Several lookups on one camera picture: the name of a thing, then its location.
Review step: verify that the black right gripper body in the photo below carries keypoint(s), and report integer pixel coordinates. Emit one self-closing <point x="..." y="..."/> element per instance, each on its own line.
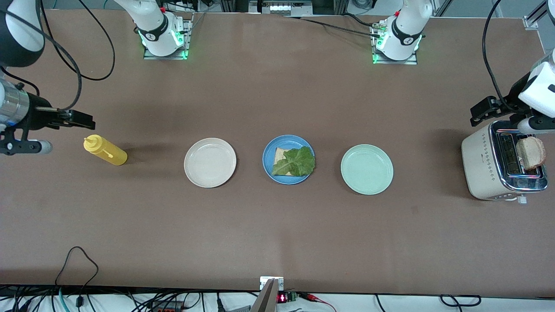
<point x="39" y="114"/>

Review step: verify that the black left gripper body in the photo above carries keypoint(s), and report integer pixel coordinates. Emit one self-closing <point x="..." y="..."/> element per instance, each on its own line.
<point x="513" y="100"/>

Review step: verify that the yellow mustard squeeze bottle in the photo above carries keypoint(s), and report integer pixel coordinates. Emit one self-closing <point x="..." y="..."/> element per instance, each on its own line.
<point x="108" y="152"/>

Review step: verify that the bread slice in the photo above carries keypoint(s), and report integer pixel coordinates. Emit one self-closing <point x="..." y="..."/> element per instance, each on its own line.
<point x="531" y="152"/>
<point x="280" y="154"/>

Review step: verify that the green lettuce leaf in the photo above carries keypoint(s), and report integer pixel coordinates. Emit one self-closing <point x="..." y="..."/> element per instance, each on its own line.
<point x="297" y="164"/>

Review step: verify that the light green round plate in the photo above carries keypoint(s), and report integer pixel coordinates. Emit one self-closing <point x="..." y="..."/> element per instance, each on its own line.
<point x="367" y="169"/>

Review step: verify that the beige round plate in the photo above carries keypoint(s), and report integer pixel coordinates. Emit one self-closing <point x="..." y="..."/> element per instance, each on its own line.
<point x="210" y="163"/>

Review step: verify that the blue round plate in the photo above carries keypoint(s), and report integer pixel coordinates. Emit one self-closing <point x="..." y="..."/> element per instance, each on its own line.
<point x="269" y="149"/>

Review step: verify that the beige chrome toaster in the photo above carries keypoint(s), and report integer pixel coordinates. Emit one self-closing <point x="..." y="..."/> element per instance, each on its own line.
<point x="479" y="169"/>

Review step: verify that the white vented box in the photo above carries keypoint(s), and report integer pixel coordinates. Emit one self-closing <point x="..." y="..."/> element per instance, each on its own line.
<point x="282" y="8"/>

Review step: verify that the red clip lead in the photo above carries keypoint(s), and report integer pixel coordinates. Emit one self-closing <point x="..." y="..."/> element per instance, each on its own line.
<point x="313" y="297"/>

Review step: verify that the small red display module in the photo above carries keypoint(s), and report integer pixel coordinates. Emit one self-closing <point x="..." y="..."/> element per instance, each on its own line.
<point x="282" y="298"/>

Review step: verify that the aluminium table corner bracket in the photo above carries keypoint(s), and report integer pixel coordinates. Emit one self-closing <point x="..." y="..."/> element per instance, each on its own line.
<point x="531" y="21"/>

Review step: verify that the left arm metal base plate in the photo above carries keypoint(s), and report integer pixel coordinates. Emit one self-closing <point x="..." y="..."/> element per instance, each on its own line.
<point x="412" y="62"/>

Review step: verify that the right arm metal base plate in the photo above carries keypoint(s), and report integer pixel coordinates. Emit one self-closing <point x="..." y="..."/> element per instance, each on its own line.
<point x="187" y="43"/>

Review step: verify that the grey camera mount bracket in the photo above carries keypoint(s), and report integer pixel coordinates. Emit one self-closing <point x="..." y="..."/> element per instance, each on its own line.
<point x="269" y="299"/>

